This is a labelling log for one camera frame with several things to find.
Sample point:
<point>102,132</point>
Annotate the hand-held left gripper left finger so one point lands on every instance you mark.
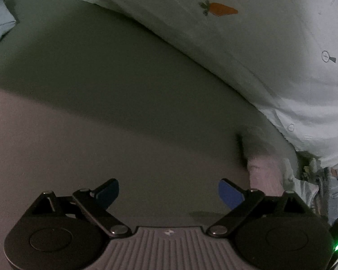
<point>108,193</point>

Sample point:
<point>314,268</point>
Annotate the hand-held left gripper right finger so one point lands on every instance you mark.
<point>229,196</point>

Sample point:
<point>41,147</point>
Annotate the grey pants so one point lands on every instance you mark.
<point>263,166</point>

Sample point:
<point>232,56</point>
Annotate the folded blue jeans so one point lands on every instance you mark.
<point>333,192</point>

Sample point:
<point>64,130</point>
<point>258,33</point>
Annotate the carrot printed pale sheet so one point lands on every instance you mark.
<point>242,47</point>

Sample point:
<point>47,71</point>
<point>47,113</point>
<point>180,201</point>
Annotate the light blue garment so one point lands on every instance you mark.
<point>0,22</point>

